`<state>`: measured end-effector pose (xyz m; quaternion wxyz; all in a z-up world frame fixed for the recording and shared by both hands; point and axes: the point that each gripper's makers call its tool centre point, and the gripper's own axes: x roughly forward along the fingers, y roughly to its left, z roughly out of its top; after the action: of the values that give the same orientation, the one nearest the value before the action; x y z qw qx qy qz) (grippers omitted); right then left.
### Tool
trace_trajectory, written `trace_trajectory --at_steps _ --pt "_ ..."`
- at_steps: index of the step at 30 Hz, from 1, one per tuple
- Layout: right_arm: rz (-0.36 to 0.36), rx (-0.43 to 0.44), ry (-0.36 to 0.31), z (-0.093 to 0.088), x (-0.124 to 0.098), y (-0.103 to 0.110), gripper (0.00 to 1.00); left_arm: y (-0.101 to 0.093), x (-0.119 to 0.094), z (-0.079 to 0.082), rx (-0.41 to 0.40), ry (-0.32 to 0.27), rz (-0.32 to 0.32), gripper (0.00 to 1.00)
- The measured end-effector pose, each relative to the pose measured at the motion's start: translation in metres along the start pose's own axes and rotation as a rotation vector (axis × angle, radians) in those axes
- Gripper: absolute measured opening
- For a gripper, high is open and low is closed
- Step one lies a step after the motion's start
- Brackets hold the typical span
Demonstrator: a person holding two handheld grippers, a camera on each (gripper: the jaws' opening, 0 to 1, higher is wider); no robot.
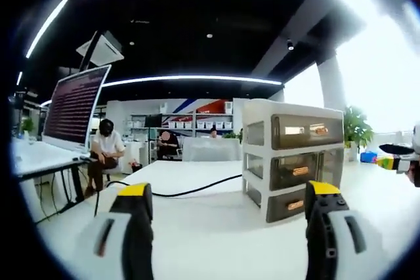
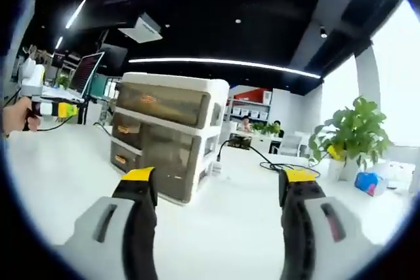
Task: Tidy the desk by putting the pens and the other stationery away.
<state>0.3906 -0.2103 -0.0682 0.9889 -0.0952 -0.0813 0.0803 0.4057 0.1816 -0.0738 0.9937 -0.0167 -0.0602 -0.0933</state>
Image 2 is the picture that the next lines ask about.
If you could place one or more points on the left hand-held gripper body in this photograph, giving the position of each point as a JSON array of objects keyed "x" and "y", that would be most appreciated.
[{"x": 33, "y": 80}]

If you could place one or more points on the smoky wide organizer drawer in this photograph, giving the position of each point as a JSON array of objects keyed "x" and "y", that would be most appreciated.
[{"x": 177, "y": 106}]

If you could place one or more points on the shelf with white bins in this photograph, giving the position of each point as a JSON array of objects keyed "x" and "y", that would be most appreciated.
[{"x": 249, "y": 111}]

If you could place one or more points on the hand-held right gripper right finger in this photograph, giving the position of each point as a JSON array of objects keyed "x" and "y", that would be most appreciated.
[{"x": 298, "y": 227}]

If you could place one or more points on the blue tissue pack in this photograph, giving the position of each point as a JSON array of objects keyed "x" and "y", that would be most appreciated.
[{"x": 369, "y": 183}]

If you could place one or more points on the small potted plant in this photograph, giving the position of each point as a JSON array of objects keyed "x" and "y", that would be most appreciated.
[{"x": 63, "y": 81}]

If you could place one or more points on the white drawer organizer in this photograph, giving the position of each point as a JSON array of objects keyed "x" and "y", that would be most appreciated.
[{"x": 197, "y": 85}]

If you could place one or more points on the white desk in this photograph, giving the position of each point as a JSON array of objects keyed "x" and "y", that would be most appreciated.
[{"x": 213, "y": 234}]

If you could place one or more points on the white office chair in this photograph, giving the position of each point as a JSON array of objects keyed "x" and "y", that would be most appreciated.
[{"x": 292, "y": 144}]

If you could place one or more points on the ceiling air conditioner unit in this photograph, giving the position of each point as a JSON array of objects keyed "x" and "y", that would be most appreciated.
[{"x": 141, "y": 29}]

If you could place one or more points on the small green desk plants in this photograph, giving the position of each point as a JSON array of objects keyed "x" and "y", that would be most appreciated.
[{"x": 265, "y": 128}]

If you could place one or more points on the person's left hand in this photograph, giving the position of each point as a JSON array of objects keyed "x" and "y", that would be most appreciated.
[{"x": 14, "y": 117}]

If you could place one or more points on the large potted green plant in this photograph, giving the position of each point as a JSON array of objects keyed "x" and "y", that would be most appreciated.
[{"x": 357, "y": 129}]

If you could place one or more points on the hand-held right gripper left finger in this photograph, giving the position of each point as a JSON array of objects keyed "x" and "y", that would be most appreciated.
[{"x": 138, "y": 227}]

